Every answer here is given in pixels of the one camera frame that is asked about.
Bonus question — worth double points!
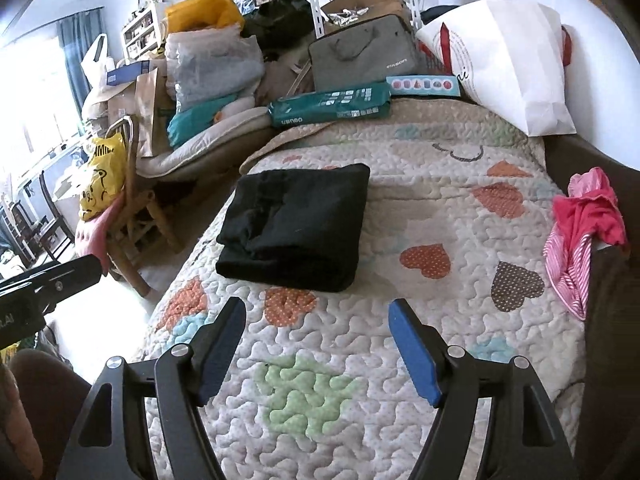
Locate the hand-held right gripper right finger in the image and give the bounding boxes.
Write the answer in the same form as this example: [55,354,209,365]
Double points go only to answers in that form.
[388,298,579,480]

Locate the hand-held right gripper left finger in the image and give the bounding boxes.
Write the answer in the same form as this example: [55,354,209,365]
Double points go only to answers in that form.
[60,296,247,480]

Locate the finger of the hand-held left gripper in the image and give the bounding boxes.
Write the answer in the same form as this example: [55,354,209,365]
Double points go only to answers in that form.
[20,254,109,305]

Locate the black pants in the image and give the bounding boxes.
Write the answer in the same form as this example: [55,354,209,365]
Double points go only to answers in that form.
[216,162,372,293]

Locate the dark wooden chair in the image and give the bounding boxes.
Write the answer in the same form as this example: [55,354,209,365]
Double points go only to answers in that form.
[12,169,77,263]

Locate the light wooden chair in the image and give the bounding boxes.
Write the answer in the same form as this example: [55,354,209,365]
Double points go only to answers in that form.
[106,115,187,297]

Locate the person's leg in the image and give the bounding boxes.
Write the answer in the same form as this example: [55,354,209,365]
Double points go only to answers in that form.
[0,349,92,480]

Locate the yellow printed plastic bag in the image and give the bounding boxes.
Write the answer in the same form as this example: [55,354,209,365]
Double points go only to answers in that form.
[78,131,129,222]

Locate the heart print quilted bedspread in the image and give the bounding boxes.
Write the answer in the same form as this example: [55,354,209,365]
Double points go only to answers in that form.
[132,95,587,480]

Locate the brown paper bag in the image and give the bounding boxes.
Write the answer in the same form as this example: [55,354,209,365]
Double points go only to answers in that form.
[134,66,177,157]

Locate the dark brown blanket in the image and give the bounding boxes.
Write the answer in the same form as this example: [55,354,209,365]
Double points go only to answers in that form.
[542,134,640,480]

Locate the cream cushion pad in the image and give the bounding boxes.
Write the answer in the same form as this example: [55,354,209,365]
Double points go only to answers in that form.
[136,106,275,177]

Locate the teal cloth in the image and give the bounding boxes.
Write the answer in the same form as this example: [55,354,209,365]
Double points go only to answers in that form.
[166,94,238,150]

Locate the dark blue box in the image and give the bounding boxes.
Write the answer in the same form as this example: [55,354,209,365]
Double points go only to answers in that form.
[105,60,152,87]

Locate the red striped garment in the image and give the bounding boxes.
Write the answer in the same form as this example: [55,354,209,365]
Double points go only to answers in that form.
[544,166,630,322]

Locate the white plastic bag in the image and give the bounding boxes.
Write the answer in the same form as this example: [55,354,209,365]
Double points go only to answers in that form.
[81,33,120,87]

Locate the blue curtain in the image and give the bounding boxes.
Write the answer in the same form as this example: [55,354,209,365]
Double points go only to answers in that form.
[56,7,107,108]

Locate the clear bag of clothes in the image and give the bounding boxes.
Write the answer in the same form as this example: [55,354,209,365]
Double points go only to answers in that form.
[164,26,265,112]

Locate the white shelf unit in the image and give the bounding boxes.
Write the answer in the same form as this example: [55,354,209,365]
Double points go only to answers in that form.
[121,1,170,60]

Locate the green packet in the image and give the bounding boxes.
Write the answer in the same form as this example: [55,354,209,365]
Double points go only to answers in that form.
[267,82,392,129]

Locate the light blue printed box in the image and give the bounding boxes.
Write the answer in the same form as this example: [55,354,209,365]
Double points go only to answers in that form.
[385,74,462,99]

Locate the beige bag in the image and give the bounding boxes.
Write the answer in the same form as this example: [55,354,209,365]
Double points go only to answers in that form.
[257,51,317,107]

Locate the plain yellow bag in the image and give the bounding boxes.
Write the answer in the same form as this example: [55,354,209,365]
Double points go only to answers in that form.
[164,0,246,37]

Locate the white paper bag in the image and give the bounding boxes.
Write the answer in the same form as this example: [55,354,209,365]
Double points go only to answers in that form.
[415,0,579,137]

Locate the grey laptop bag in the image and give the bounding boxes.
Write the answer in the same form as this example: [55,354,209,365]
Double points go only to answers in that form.
[307,14,428,93]

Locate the black bag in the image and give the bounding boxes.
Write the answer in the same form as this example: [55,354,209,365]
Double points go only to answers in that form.
[241,0,317,53]

